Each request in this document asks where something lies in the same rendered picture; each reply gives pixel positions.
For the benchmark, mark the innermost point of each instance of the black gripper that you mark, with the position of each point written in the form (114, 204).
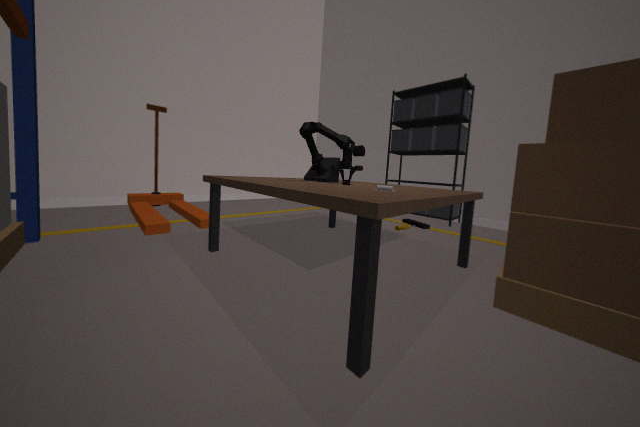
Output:
(347, 164)

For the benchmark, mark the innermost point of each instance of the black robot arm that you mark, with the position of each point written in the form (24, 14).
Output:
(343, 141)

